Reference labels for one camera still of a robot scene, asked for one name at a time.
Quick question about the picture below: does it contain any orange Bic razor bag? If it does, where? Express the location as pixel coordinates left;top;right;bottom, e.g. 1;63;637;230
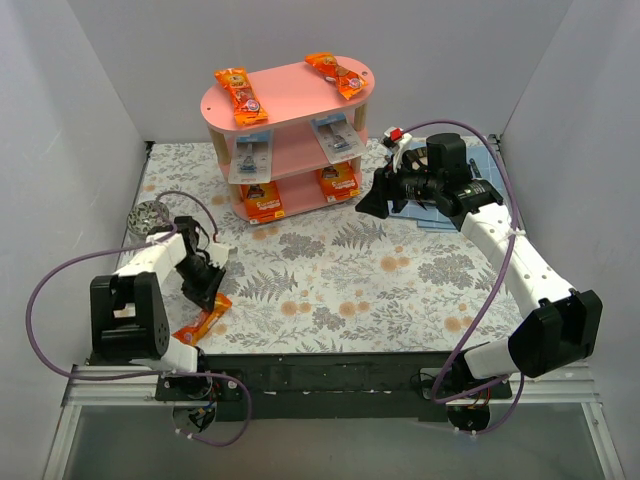
305;52;368;100
214;67;268;127
172;293;232;346

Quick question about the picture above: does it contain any large orange Gillette Fusion5 box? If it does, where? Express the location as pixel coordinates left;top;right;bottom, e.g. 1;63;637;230
316;162;360;203

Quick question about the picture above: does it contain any clear blister razor pack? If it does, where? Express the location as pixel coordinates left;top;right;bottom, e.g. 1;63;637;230
310;113;366;165

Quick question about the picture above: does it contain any small orange Gillette Fusion box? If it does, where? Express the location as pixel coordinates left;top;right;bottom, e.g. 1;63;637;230
241;181;285;225

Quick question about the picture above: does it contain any blue card razor pack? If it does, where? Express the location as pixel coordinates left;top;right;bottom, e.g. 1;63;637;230
227;131;273;185

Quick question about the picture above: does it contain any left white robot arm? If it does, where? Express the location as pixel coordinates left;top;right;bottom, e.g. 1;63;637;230
90;216;233;400

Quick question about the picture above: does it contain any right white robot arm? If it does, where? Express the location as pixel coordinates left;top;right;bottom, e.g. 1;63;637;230
356;128;603;398

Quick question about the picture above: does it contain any pink three-tier shelf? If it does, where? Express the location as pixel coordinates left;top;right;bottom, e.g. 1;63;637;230
200;56;375;217

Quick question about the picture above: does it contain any blue checked placemat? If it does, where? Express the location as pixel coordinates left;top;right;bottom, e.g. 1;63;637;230
389;136;507;232

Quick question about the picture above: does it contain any floral tablecloth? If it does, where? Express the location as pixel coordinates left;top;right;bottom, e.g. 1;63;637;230
138;143;521;354

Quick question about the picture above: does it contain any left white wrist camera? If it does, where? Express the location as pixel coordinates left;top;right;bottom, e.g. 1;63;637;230
205;242;232;268

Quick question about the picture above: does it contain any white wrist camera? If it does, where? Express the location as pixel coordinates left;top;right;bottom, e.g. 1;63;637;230
380;127;413;172
205;242;232;268

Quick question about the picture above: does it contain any black handled knife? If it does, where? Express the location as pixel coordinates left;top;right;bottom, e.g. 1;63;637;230
469;158;482;178

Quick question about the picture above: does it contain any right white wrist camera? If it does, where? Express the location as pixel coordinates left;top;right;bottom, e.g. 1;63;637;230
380;127;413;172

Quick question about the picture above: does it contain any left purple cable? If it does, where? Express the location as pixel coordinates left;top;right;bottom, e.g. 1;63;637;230
26;191;253;447

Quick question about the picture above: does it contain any purple cable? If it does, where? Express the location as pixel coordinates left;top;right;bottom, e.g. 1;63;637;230
402;119;525;437
26;191;253;447

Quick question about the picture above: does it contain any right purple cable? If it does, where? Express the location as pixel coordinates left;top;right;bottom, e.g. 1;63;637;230
402;119;525;437

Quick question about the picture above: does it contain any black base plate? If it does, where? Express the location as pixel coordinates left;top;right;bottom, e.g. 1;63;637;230
84;352;571;424

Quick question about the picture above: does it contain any aluminium frame rail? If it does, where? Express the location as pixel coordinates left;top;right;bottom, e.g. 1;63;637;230
44;361;625;479

